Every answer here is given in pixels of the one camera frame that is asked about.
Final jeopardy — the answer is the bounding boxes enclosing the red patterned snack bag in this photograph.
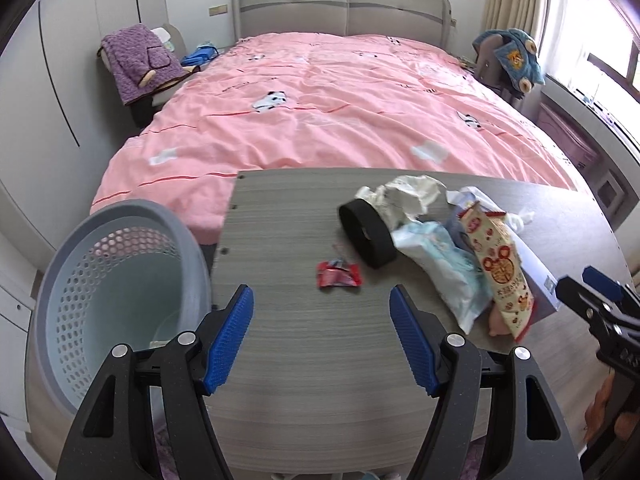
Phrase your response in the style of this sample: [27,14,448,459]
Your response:
[457,202,536,340]

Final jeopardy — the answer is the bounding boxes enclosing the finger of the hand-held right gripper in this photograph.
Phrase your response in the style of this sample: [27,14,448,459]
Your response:
[581,266,640,311]
[555,275,626,333]

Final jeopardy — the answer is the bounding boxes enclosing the beige chair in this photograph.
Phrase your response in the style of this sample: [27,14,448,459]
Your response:
[97,22,201,128]

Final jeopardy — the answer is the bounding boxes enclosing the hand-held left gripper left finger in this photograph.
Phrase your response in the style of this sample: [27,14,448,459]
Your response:
[55,284,256,480]

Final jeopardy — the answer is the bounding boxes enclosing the grey perforated plastic basket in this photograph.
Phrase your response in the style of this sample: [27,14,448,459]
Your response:
[35,199,213,413]

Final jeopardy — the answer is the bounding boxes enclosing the crumpled white paper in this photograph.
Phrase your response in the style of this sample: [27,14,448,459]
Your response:
[354,175,448,231]

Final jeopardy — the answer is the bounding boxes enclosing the blue plush garment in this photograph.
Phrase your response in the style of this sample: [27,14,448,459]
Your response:
[472,27,546,93]

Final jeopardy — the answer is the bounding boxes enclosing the window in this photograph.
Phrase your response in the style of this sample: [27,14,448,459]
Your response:
[585,35,640,91]

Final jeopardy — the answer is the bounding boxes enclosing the beige curtain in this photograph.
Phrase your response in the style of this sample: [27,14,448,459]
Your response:
[482,0,551,46]

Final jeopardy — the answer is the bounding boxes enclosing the grey chair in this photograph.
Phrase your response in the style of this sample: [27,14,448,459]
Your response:
[472,35,526,106]

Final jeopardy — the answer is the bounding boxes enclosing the red candy wrapper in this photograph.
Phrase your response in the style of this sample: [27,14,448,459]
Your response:
[316,258,362,289]

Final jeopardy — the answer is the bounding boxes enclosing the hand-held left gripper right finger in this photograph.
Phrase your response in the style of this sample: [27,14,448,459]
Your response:
[389,284,583,480]

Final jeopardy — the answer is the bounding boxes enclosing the white wardrobe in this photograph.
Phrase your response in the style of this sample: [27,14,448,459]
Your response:
[0,0,171,261]

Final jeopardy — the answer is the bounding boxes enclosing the white plastic bag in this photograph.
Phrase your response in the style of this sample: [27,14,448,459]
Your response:
[447,186,506,216]

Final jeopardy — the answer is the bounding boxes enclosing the white cabinet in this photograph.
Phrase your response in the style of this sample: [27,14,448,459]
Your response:
[0,260,46,431]

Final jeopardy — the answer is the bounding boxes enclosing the black elastic band roll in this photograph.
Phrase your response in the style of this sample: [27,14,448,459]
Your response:
[338,198,399,268]

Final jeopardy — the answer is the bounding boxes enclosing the white and blue box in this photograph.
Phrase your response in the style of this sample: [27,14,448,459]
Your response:
[447,205,563,328]

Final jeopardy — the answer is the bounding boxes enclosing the light blue wet wipes packet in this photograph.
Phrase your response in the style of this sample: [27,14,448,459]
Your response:
[391,221,493,335]

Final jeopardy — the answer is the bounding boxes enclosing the person's right hand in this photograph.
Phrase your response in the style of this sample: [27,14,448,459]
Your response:
[584,374,640,442]

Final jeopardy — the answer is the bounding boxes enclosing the small pink item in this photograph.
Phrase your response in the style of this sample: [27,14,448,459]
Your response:
[487,305,516,336]

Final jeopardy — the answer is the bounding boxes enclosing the purple fleece robe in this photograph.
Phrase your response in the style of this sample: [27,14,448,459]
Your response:
[101,24,193,106]

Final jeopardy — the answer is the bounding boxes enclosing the grey padded bed headboard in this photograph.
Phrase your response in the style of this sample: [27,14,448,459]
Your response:
[231,0,453,53]

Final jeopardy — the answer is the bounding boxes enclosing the purple rug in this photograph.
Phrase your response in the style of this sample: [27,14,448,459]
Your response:
[150,422,173,480]

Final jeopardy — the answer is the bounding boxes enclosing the white window sill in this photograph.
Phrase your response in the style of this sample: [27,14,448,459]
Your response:
[542,72,640,181]

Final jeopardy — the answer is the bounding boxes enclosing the blue bag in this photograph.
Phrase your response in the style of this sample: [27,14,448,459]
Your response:
[180,42,221,68]

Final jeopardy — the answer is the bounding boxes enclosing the bed with pink duvet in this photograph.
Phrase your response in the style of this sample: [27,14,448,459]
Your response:
[90,32,593,246]

